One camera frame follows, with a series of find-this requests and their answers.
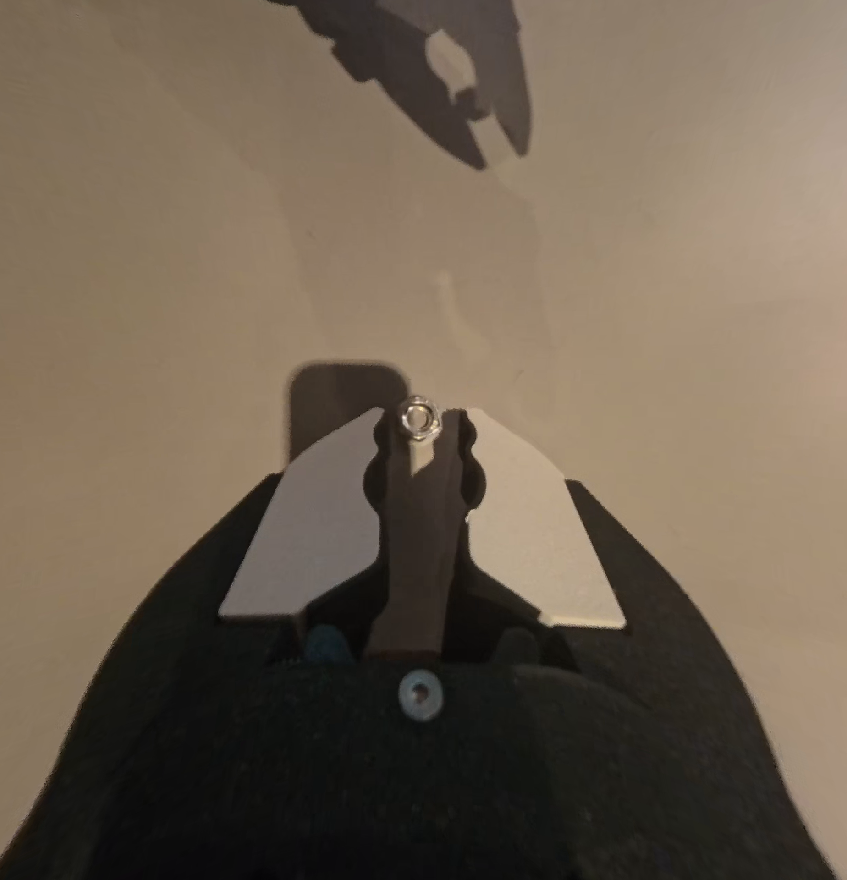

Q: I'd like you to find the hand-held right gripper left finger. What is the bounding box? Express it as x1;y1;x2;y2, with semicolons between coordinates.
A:
219;407;385;625

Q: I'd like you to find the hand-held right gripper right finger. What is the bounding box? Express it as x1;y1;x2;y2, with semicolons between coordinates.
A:
460;407;627;630

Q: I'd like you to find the silver hex nut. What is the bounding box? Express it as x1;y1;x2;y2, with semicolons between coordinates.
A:
398;395;441;442

